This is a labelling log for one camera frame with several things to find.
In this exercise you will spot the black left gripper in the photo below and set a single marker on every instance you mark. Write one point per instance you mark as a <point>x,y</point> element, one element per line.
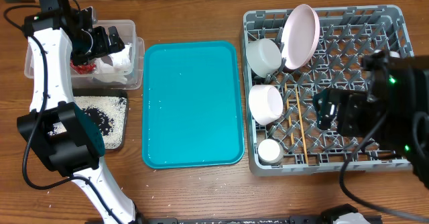
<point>104,46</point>

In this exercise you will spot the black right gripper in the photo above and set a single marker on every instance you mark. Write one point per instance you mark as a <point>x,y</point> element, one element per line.
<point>349,101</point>

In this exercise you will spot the red foil wrapper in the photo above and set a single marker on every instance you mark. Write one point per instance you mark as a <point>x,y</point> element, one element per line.
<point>83,68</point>

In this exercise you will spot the white napkin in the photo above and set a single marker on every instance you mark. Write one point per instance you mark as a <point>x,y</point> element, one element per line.
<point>113,72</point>

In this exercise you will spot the wooden chopstick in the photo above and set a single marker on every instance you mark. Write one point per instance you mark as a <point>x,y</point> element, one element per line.
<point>287,94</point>
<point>301,125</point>

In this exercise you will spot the white rice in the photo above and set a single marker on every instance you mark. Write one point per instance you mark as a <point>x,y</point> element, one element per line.
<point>108,114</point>

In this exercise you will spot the grey bowl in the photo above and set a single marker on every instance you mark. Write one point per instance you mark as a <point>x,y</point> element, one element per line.
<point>265,103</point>

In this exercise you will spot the large white plate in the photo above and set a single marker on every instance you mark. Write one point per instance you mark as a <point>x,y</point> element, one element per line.
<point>300,36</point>

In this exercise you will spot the white paper cup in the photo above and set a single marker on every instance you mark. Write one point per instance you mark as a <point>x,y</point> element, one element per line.
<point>270,152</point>

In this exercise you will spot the small white plate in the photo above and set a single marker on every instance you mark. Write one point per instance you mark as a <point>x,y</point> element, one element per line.
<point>263,57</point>

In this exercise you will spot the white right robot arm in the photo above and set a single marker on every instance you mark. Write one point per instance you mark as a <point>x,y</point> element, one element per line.
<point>393,112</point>

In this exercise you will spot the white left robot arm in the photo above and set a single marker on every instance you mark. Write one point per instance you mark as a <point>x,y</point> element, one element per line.
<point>56,130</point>

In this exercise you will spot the grey dishwasher rack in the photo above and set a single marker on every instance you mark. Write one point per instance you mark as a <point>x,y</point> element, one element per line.
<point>346,34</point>

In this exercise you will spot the clear plastic bin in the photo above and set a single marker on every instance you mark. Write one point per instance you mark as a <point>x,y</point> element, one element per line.
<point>130,76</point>

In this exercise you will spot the black rectangular tray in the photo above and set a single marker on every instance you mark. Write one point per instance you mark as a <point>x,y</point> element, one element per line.
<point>104,92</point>

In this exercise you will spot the teal serving tray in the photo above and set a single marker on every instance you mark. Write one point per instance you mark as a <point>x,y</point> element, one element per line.
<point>191,106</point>

